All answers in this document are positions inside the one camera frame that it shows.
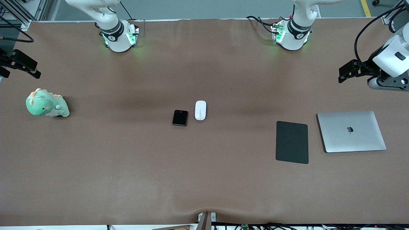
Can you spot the white computer mouse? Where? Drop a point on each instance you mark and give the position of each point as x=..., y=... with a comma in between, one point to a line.
x=200, y=110

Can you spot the black folding phone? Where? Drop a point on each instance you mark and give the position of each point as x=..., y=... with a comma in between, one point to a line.
x=180, y=118

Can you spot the small green circuit board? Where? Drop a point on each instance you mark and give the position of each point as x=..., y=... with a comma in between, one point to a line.
x=245, y=226

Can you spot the aluminium profile post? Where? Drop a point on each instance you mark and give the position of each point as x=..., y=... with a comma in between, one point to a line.
x=391, y=16

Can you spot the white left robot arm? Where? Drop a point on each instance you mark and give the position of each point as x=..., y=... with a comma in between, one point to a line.
x=294, y=35

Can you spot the silver laptop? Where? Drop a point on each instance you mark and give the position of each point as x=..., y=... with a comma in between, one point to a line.
x=351, y=131

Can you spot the brown table cover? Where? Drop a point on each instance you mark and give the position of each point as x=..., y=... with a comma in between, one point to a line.
x=204, y=175

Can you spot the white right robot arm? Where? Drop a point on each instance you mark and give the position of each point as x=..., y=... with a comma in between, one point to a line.
x=115, y=38

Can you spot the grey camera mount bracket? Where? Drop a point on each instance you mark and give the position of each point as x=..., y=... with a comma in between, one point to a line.
x=204, y=223

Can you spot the black caster wheel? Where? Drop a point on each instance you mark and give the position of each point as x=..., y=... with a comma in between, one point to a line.
x=376, y=2

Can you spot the green dinosaur plush toy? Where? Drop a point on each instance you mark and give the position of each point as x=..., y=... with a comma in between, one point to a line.
x=43, y=105

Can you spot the black mouse pad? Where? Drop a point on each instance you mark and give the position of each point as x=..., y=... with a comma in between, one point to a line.
x=292, y=142

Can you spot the aluminium frame with struts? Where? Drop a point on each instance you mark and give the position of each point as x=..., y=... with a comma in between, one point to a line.
x=19, y=12

